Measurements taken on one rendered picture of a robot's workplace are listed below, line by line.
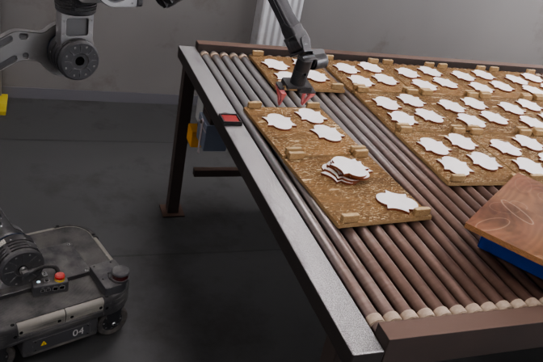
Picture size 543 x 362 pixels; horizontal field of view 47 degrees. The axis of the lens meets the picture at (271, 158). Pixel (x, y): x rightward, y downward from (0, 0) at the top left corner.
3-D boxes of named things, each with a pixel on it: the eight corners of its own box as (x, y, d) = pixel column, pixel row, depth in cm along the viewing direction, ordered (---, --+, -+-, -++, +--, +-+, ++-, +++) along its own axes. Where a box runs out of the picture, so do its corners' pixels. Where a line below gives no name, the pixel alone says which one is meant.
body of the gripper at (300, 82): (311, 91, 231) (317, 74, 227) (287, 91, 227) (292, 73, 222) (305, 82, 235) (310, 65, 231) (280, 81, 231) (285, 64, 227)
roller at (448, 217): (531, 324, 171) (538, 310, 168) (290, 64, 330) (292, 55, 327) (545, 322, 172) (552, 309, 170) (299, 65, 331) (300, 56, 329)
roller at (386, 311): (388, 341, 154) (393, 326, 152) (207, 59, 314) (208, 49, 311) (405, 339, 156) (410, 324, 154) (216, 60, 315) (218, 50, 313)
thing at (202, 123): (199, 158, 262) (204, 119, 254) (191, 143, 273) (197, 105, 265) (225, 158, 266) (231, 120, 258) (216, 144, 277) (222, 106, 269)
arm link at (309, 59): (295, 52, 223) (305, 61, 220) (309, 50, 227) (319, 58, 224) (290, 69, 227) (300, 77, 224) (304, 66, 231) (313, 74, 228)
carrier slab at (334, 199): (337, 229, 187) (338, 224, 187) (283, 162, 220) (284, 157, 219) (431, 220, 202) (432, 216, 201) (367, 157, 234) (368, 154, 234)
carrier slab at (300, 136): (282, 159, 221) (283, 155, 220) (242, 110, 253) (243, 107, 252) (366, 157, 235) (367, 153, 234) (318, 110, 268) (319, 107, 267)
